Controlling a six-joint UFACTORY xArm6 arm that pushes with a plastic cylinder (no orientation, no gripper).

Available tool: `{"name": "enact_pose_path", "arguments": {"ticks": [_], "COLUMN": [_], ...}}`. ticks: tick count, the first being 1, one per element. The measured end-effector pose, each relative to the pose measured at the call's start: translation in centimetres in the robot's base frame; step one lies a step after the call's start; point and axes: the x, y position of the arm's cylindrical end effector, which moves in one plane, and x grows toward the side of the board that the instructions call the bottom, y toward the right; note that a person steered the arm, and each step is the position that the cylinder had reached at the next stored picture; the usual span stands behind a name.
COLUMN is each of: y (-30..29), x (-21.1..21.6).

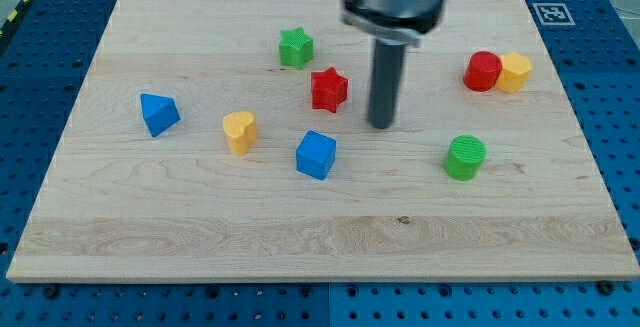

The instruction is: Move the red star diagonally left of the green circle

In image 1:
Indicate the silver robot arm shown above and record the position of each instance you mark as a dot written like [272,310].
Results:
[400,22]

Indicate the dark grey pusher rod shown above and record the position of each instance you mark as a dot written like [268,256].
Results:
[386,72]

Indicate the yellow hexagon block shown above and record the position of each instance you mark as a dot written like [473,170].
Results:
[515,72]

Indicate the blue triangle block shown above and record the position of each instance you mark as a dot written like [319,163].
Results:
[158,112]

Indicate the red star block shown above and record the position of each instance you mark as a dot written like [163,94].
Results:
[328,89]

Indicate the green cylinder block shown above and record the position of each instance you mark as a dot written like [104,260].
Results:
[465,155]

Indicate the red cylinder block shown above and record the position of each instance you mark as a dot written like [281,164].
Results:
[482,71]

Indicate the wooden board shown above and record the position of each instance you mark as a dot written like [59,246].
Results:
[120,206]

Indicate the yellow heart block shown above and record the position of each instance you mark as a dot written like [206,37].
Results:
[240,130]

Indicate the white fiducial marker tag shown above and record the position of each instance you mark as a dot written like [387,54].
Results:
[553,14]

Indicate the green star block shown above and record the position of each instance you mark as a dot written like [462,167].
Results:
[296,48]

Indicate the blue cube block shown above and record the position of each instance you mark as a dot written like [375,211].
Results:
[316,154]

